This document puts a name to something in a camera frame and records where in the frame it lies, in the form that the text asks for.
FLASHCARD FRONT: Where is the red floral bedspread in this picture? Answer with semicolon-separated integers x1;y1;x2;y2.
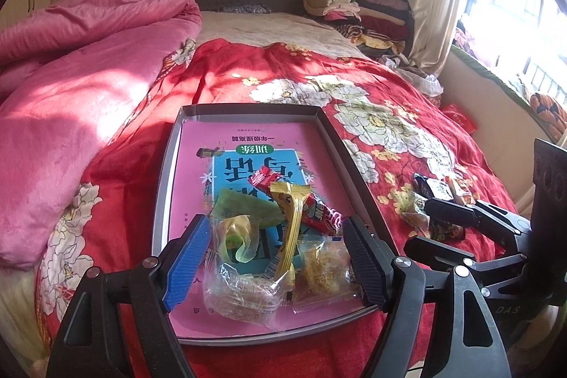
34;38;519;378

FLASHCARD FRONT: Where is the white plastic bag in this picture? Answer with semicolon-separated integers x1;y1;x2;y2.
378;54;444;98

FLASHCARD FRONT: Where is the dark blue Oreo packet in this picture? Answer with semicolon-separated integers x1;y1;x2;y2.
413;174;434;199

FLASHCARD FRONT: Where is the clear round cookie packet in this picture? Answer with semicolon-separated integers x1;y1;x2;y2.
203;260;294;328

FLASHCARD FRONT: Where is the clear meat floss cake packet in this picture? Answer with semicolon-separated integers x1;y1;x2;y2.
291;235;359;314

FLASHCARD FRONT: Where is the green white snack packet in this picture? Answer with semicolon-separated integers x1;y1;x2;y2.
209;188;285;264

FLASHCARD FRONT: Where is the clear small pastry packet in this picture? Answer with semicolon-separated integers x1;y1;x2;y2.
395;190;431;238

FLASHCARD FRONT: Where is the red envelope packet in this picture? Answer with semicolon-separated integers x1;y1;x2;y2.
441;103;478;135

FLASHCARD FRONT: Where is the gold candy bar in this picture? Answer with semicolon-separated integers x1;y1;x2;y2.
266;181;311;291

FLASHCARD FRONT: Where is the dark green snack packet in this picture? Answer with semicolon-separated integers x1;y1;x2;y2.
429;217;465;242

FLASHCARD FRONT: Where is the pink children's book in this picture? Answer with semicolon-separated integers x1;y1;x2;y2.
167;119;378;339

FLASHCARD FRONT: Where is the stack of folded clothes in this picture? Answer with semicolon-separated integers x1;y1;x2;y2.
303;0;414;60

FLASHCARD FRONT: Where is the pink quilt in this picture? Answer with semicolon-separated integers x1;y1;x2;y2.
1;0;202;269

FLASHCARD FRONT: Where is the orange patterned cushion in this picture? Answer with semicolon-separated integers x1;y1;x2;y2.
529;92;566;142

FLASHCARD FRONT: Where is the orange cracker packet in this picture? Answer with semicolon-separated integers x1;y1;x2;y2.
445;176;476;205

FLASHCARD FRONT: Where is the red lollipop candy packet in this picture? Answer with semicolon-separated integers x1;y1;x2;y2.
248;166;342;236

